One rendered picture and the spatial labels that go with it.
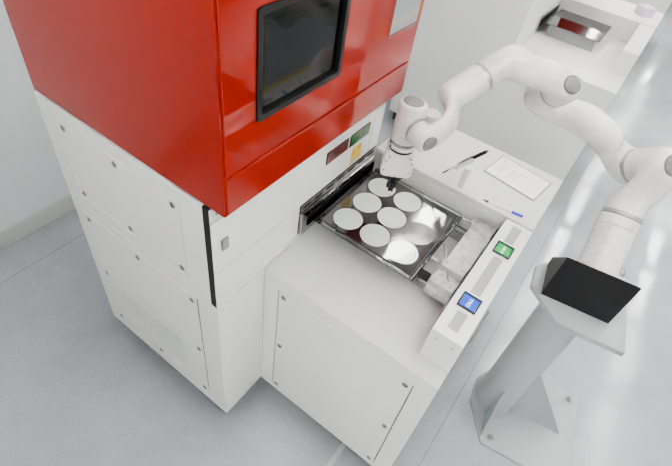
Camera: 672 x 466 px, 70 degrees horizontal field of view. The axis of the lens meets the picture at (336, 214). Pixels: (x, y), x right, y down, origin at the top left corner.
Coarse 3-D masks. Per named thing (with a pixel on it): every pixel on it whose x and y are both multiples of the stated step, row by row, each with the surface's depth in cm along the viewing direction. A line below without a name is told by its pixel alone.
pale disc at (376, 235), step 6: (366, 228) 158; (372, 228) 158; (378, 228) 159; (384, 228) 159; (360, 234) 156; (366, 234) 156; (372, 234) 156; (378, 234) 157; (384, 234) 157; (366, 240) 154; (372, 240) 155; (378, 240) 155; (384, 240) 155; (378, 246) 153
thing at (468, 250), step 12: (468, 240) 163; (480, 240) 164; (456, 252) 158; (468, 252) 159; (480, 252) 160; (468, 264) 155; (444, 276) 150; (432, 288) 146; (456, 288) 148; (444, 300) 145
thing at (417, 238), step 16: (384, 176) 178; (352, 192) 170; (368, 192) 171; (336, 208) 163; (352, 208) 164; (432, 208) 169; (336, 224) 158; (416, 224) 162; (432, 224) 163; (448, 224) 164; (400, 240) 156; (416, 240) 157; (432, 240) 158; (384, 256) 150; (400, 256) 151; (416, 256) 152
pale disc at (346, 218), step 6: (342, 210) 163; (348, 210) 163; (354, 210) 163; (336, 216) 160; (342, 216) 161; (348, 216) 161; (354, 216) 161; (360, 216) 162; (336, 222) 158; (342, 222) 159; (348, 222) 159; (354, 222) 159; (360, 222) 160; (348, 228) 157; (354, 228) 157
